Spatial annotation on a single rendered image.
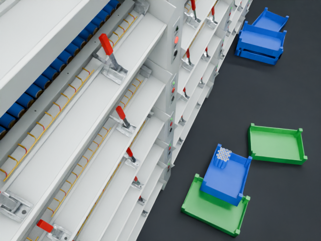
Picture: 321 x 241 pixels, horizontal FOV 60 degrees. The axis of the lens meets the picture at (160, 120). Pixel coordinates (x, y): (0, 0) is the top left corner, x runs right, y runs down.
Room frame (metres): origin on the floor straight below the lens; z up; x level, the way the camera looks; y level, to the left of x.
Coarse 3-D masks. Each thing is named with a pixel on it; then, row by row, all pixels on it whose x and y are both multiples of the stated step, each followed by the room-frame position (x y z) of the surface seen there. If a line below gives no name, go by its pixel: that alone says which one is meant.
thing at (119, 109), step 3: (117, 108) 0.35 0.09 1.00; (120, 108) 0.35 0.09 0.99; (117, 111) 0.34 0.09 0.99; (120, 111) 0.34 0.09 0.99; (123, 111) 0.35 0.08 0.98; (120, 114) 0.34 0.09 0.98; (123, 114) 0.35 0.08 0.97; (120, 117) 0.34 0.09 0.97; (123, 117) 0.34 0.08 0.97; (123, 120) 0.34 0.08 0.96; (126, 120) 0.34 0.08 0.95; (126, 123) 0.34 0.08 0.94; (123, 126) 0.34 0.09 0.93; (126, 126) 0.34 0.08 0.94
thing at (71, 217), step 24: (144, 72) 0.50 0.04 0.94; (168, 72) 0.49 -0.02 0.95; (144, 96) 0.44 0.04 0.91; (120, 120) 0.37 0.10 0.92; (96, 144) 0.30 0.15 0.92; (120, 144) 0.31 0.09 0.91; (96, 168) 0.24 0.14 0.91; (96, 192) 0.19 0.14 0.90; (48, 216) 0.14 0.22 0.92; (72, 216) 0.14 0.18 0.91; (48, 240) 0.09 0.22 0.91
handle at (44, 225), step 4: (40, 220) 0.11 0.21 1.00; (40, 224) 0.11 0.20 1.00; (44, 224) 0.11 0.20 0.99; (48, 224) 0.11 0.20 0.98; (44, 228) 0.10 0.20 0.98; (48, 228) 0.10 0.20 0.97; (52, 228) 0.11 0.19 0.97; (52, 232) 0.10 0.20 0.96; (56, 232) 0.10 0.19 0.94; (60, 232) 0.10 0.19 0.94; (60, 236) 0.10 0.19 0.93
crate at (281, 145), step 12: (252, 132) 0.86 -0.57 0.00; (264, 132) 0.86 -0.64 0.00; (276, 132) 0.86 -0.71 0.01; (288, 132) 0.85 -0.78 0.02; (300, 132) 0.83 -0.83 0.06; (252, 144) 0.78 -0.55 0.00; (264, 144) 0.78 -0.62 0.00; (276, 144) 0.78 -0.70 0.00; (288, 144) 0.78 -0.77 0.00; (300, 144) 0.76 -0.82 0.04; (252, 156) 0.68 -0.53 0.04; (264, 156) 0.67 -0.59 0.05; (276, 156) 0.70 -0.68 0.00; (288, 156) 0.70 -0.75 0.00; (300, 156) 0.69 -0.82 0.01
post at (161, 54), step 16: (176, 0) 0.53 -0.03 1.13; (176, 16) 0.54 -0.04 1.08; (160, 48) 0.50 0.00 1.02; (160, 64) 0.50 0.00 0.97; (176, 64) 0.56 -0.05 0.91; (176, 80) 0.57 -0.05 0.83; (160, 96) 0.50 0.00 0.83; (176, 96) 0.58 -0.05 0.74; (160, 160) 0.50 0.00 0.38; (160, 176) 0.50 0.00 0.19
